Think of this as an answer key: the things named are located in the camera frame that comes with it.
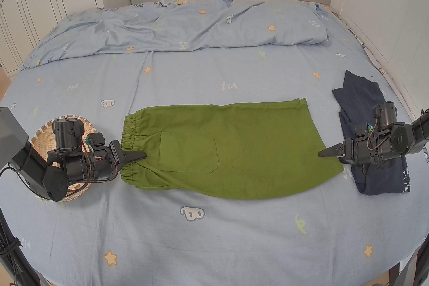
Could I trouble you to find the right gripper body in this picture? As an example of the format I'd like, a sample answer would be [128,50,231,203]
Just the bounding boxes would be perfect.
[341,137,397,167]

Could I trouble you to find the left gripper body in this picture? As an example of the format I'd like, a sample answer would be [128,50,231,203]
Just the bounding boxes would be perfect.
[66,139,123,183]

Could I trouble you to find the green shorts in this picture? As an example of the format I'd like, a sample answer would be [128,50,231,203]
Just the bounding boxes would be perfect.
[119,97,344,201]

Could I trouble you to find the round woven basket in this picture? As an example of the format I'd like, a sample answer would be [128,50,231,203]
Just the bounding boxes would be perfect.
[29,114,98,202]

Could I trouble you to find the dark blue T-shirt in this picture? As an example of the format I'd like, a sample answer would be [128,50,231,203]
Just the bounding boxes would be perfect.
[332,70,410,195]

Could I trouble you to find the pale blue quilt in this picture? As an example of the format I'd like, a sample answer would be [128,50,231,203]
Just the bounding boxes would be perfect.
[18,0,332,69]

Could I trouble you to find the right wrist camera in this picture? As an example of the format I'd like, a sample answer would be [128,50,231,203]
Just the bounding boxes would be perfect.
[355,121,375,141]

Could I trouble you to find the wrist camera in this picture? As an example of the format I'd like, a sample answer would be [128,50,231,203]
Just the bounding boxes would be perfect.
[355,121,375,141]
[85,132,111,158]

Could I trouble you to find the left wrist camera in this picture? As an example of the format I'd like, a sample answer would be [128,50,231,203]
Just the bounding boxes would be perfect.
[85,132,111,158]

